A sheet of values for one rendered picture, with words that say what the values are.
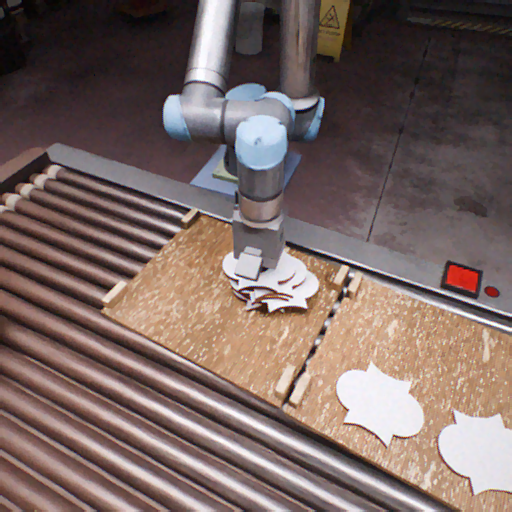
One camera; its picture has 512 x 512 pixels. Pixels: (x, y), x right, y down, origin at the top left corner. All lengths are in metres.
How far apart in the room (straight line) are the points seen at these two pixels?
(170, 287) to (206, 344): 0.16
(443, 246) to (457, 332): 1.59
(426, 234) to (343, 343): 1.74
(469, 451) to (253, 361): 0.37
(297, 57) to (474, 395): 0.77
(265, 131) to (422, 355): 0.51
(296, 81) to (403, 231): 1.57
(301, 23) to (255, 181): 0.46
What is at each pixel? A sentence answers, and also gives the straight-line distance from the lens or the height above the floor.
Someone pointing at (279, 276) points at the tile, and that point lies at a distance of 0.81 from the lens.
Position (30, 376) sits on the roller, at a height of 0.92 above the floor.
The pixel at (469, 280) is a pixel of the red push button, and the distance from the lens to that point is 1.02.
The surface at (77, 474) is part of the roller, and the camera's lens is 0.79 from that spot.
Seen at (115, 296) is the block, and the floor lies 0.96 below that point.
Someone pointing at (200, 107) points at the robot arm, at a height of 1.30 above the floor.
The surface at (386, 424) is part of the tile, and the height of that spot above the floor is 0.95.
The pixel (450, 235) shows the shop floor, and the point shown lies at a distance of 2.56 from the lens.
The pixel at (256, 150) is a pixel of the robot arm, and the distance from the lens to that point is 0.60.
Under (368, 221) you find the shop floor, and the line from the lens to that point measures 2.49.
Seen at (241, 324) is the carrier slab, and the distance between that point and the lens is 0.83.
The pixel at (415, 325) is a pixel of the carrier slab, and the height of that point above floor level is 0.94.
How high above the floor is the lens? 1.64
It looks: 48 degrees down
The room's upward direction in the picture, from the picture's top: straight up
